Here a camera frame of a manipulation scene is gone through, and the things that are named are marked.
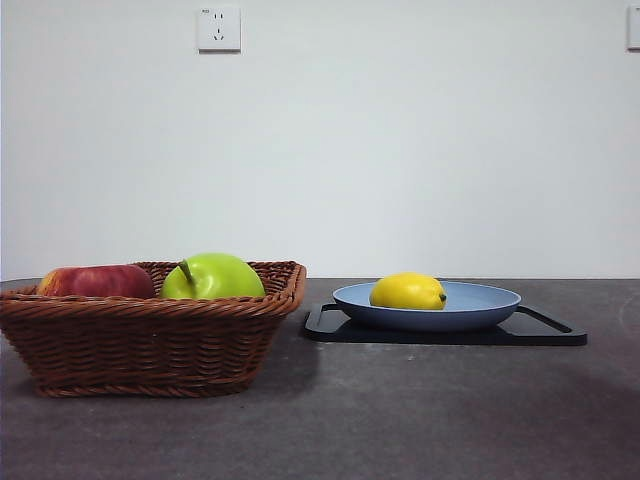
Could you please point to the brown wicker basket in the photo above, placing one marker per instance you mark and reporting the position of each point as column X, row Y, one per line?
column 150, row 345

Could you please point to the white wall socket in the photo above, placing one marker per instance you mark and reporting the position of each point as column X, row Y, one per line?
column 219, row 29

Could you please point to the white wall plate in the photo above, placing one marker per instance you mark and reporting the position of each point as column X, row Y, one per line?
column 635, row 27

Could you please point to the black rectangular tray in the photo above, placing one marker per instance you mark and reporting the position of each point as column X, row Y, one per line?
column 450, row 337

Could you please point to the green apple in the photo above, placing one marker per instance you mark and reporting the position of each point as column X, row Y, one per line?
column 220, row 277

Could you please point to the blue round plate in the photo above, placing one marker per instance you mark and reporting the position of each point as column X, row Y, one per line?
column 425, row 317

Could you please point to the yellow lemon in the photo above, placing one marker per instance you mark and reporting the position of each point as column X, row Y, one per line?
column 405, row 291

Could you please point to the red apple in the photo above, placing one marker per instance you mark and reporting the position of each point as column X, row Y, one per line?
column 100, row 282

